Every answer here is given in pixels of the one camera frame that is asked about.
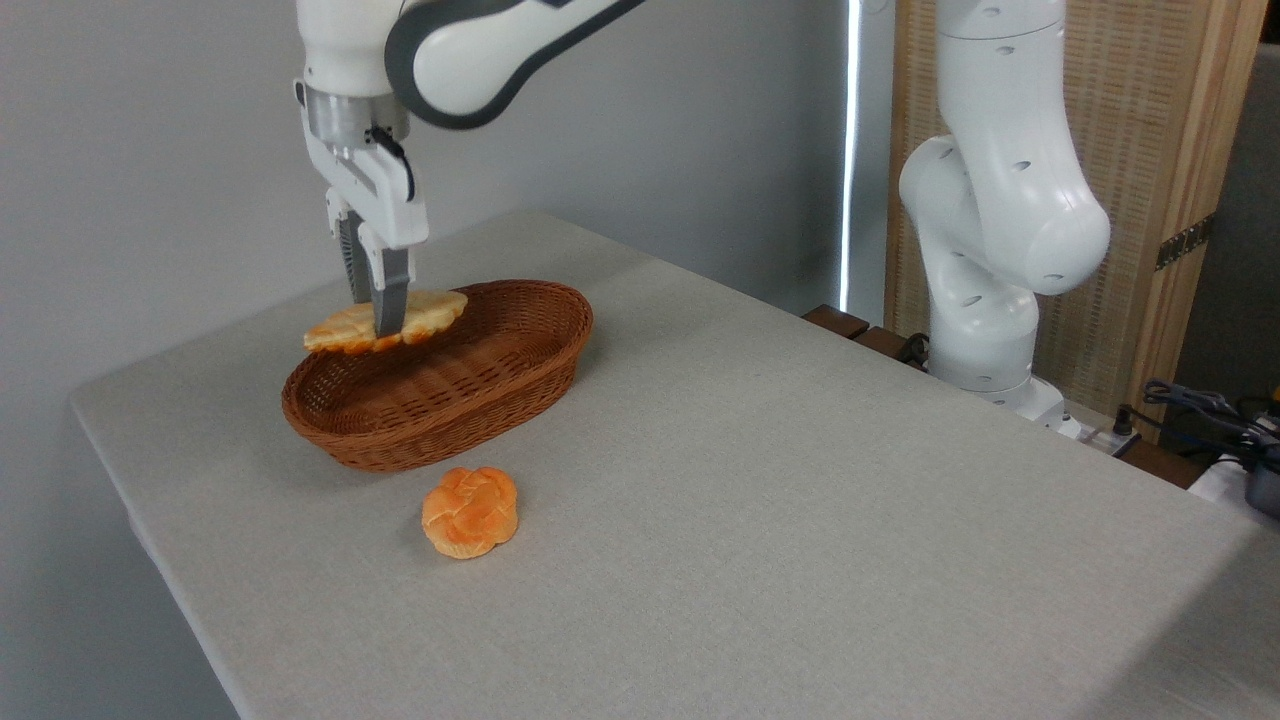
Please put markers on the golden croissant bread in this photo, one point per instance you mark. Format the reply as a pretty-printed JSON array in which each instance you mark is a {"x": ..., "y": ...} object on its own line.
[{"x": 440, "y": 310}]

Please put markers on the brown wicker basket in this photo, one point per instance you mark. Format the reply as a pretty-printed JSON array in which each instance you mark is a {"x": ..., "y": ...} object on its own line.
[{"x": 500, "y": 370}]

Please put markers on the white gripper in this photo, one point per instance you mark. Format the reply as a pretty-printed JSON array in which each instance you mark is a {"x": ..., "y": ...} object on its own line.
[{"x": 385, "y": 205}]

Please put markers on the wooden rattan folding screen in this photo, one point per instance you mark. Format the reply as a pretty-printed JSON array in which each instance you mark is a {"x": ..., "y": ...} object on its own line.
[{"x": 1140, "y": 100}]

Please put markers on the white power strip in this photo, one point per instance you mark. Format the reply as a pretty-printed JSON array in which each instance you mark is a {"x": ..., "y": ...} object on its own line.
[{"x": 1100, "y": 435}]

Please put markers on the orange braided bread bun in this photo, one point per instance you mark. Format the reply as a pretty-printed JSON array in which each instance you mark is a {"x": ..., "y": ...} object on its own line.
[{"x": 470, "y": 512}]

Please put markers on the brass screen hinge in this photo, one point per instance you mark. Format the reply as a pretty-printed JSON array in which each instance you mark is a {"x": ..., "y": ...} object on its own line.
[{"x": 1185, "y": 241}]

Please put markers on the grey tablecloth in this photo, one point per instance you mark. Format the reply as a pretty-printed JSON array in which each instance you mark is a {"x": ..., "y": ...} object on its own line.
[{"x": 760, "y": 520}]

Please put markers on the dark brown wooden board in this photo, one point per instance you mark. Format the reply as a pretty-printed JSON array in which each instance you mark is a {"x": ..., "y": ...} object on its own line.
[{"x": 850, "y": 325}]

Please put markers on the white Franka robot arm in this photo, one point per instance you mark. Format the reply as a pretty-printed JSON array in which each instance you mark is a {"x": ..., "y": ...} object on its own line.
[{"x": 1000, "y": 200}]

